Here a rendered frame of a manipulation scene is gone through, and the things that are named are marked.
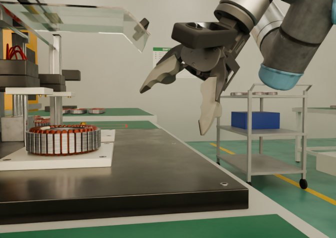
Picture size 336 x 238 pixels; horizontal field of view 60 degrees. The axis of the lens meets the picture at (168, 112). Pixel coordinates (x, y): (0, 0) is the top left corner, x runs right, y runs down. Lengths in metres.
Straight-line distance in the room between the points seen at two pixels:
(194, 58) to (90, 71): 5.40
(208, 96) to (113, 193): 0.23
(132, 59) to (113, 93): 0.77
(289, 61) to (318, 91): 6.70
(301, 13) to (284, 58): 0.08
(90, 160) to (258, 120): 2.92
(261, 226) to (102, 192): 0.15
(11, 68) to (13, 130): 0.27
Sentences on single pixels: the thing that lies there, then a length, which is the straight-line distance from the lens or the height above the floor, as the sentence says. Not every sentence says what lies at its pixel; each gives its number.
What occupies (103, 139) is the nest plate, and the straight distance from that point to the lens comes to 0.66.
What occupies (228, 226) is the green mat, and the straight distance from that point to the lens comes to 0.28.
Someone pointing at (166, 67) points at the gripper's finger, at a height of 0.92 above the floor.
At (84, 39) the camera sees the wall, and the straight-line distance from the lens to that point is 5.95.
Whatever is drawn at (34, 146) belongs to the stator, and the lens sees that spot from 0.46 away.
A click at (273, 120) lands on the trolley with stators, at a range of 3.34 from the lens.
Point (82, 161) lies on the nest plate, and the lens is 0.42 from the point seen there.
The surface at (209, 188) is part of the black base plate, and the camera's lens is 0.32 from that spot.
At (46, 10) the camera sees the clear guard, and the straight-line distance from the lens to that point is 0.74.
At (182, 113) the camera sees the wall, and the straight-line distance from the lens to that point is 5.95.
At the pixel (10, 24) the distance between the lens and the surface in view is 0.76.
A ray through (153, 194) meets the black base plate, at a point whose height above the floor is 0.77.
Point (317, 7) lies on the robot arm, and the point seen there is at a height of 1.00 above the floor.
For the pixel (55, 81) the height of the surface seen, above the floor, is 0.90.
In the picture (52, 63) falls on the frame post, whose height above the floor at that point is 0.97.
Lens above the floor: 0.86
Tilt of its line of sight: 2 degrees down
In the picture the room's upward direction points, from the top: straight up
